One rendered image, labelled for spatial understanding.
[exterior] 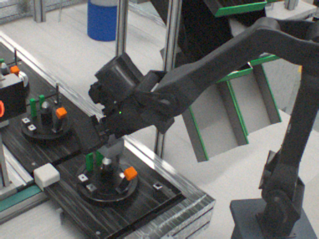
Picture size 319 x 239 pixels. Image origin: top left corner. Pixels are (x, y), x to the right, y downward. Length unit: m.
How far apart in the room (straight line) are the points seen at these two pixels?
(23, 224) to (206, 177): 0.50
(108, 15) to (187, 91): 1.12
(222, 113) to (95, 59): 0.72
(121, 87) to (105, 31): 1.08
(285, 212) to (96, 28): 1.25
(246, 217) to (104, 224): 0.29
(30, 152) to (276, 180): 0.61
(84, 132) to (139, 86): 0.14
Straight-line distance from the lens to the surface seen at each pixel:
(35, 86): 1.31
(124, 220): 0.91
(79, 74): 1.57
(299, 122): 0.67
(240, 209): 0.85
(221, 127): 1.08
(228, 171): 1.22
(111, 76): 0.71
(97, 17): 1.77
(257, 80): 1.20
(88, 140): 0.78
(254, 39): 0.61
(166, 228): 0.92
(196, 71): 0.65
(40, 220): 0.99
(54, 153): 1.06
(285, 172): 0.72
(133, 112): 0.73
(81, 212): 0.92
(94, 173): 0.98
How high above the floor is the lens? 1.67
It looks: 36 degrees down
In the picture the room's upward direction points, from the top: 6 degrees clockwise
